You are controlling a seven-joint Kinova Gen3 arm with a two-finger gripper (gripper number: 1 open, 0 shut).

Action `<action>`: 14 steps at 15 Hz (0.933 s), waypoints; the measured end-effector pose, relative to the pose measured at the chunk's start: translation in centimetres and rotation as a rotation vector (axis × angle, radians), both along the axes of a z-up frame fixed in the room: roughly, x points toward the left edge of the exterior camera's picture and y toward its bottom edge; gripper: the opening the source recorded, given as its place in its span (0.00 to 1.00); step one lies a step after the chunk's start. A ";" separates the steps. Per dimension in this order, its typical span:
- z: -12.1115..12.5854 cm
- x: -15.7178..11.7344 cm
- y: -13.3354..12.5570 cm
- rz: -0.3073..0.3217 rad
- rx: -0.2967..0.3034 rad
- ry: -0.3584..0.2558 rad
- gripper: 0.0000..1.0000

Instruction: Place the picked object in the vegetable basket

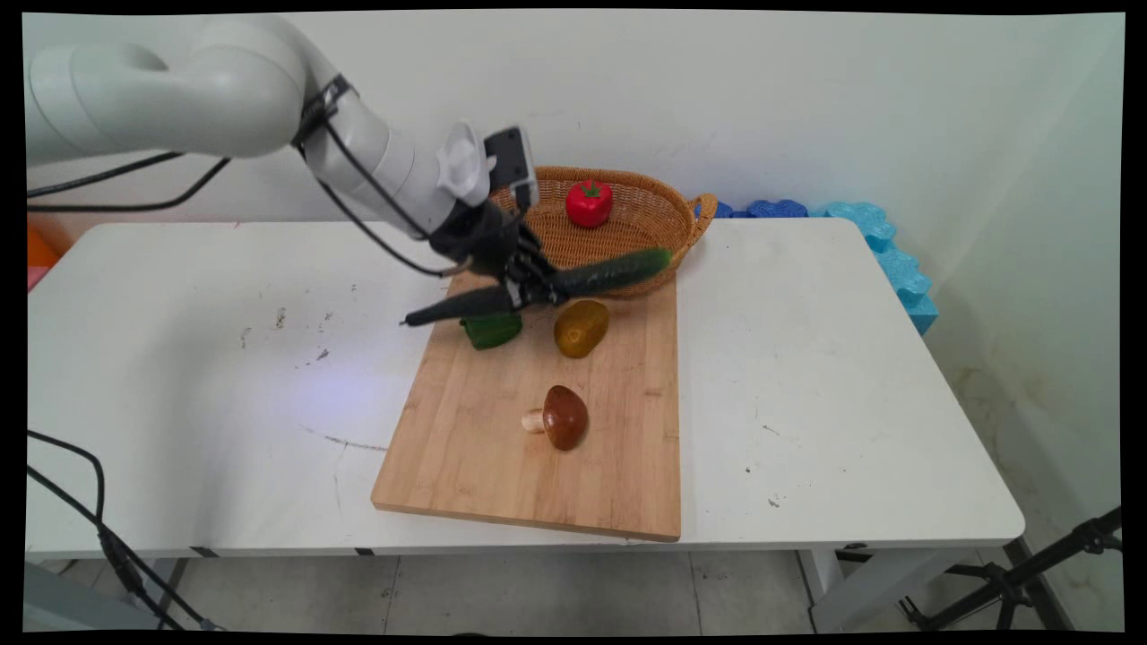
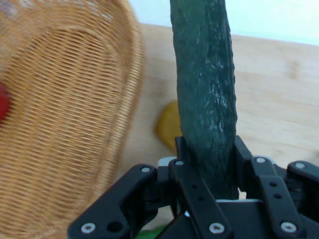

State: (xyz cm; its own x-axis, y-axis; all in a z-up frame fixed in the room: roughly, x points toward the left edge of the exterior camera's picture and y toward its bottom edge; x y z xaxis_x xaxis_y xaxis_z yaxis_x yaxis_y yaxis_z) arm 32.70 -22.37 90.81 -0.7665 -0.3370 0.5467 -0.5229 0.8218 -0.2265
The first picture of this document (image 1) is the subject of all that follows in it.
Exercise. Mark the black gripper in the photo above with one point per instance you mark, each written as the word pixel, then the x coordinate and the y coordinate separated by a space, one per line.
pixel 479 237

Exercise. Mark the dark green cucumber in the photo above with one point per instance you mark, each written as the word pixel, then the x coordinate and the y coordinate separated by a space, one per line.
pixel 609 273

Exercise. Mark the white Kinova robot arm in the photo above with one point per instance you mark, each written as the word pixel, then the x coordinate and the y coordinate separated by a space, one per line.
pixel 206 90

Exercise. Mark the green bell pepper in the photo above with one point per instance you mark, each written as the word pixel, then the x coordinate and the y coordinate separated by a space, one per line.
pixel 493 331

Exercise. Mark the yellow brown potato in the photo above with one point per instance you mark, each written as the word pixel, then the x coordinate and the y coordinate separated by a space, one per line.
pixel 582 328

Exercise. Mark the red tomato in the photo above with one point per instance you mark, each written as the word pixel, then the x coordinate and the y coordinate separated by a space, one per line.
pixel 590 203

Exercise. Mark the woven wicker basket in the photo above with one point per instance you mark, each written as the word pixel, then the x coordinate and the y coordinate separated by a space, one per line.
pixel 641 228

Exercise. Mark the brown mushroom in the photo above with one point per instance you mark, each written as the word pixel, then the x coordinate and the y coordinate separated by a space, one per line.
pixel 564 418

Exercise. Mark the wooden cutting board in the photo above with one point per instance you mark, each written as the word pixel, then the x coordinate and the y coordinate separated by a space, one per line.
pixel 556 466

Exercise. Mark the small dark blue foam piece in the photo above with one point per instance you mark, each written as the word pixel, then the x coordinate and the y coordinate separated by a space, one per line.
pixel 722 210

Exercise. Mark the wide dark blue foam piece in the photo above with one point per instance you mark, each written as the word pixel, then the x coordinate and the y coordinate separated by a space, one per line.
pixel 778 209

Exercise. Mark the light blue foam mat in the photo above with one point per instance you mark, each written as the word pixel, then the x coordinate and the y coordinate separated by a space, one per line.
pixel 901 269

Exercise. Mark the white table leg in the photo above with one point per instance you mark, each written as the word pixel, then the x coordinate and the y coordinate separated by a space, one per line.
pixel 860 587

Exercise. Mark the orange object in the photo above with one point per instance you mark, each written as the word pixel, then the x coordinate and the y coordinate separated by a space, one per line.
pixel 39 248

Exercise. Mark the black tripod stand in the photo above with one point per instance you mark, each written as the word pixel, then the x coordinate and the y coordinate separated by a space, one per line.
pixel 1013 582

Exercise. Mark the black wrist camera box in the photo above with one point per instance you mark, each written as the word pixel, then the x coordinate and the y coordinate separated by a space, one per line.
pixel 511 166

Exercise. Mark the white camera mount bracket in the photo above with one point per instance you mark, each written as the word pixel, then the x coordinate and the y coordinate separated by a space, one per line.
pixel 466 163

